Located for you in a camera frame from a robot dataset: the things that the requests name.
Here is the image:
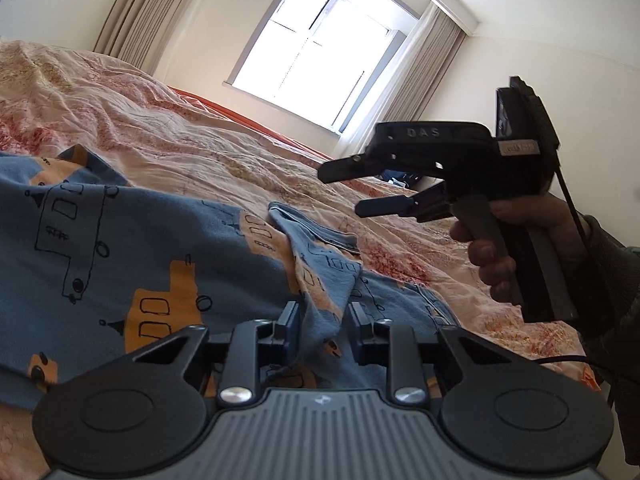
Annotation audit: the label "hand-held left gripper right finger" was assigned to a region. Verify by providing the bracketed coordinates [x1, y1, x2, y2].
[348, 301, 521, 406]

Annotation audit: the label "pink floral blanket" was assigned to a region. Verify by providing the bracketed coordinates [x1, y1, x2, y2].
[0, 37, 601, 480]

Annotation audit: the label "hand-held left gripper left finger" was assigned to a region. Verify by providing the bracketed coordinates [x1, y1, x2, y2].
[120, 301, 302, 407]

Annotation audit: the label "beige curtain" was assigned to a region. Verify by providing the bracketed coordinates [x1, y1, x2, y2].
[334, 4, 467, 162]
[94, 0, 208, 77]

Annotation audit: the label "orange pillow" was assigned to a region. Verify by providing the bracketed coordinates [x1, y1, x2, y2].
[167, 85, 335, 163]

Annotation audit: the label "blue printed pants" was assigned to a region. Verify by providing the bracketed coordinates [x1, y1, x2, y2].
[0, 144, 461, 408]

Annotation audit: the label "person's right forearm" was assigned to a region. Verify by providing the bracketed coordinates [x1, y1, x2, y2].
[574, 214, 640, 467]

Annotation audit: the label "blue bag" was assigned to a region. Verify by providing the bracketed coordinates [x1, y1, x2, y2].
[377, 170, 424, 189]

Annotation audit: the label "person's right hand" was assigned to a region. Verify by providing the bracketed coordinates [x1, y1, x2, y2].
[449, 194, 593, 305]

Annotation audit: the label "window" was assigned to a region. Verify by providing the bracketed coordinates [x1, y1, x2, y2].
[227, 0, 422, 136]

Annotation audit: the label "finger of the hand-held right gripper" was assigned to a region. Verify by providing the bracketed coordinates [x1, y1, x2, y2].
[317, 154, 401, 184]
[355, 182, 454, 224]

